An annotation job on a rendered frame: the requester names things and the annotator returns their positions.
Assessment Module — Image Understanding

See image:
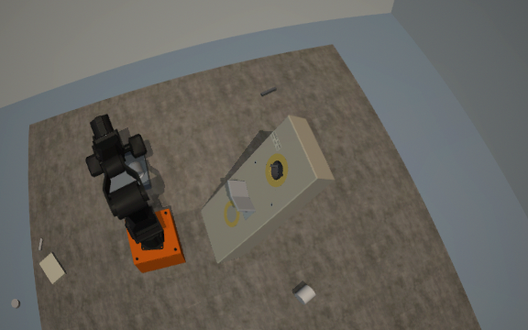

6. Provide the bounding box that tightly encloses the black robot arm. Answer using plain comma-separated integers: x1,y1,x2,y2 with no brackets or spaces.
90,115,164,250

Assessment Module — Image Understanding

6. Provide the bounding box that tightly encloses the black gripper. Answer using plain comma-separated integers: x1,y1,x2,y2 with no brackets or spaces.
85,134,148,178

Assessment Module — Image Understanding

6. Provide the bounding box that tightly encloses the grey rectangular panel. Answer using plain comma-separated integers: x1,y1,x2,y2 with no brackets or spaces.
201,115,335,263

